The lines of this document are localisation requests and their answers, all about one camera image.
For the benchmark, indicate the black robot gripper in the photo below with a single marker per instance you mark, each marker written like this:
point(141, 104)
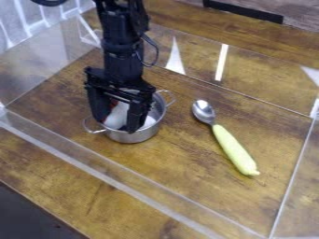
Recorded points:
point(118, 81)

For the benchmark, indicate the red and white toy mushroom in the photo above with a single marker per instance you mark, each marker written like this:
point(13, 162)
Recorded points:
point(117, 118)

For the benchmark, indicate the small silver pot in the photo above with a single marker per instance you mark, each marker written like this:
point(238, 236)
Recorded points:
point(165, 98)

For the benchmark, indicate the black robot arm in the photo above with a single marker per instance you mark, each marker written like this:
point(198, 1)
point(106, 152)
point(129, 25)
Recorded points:
point(125, 22)

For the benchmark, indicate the black bar on table edge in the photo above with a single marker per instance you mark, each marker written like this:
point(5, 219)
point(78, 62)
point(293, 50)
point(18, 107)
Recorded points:
point(243, 11)

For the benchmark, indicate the spoon with yellow handle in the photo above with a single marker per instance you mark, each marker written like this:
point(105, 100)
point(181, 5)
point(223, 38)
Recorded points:
point(237, 153)

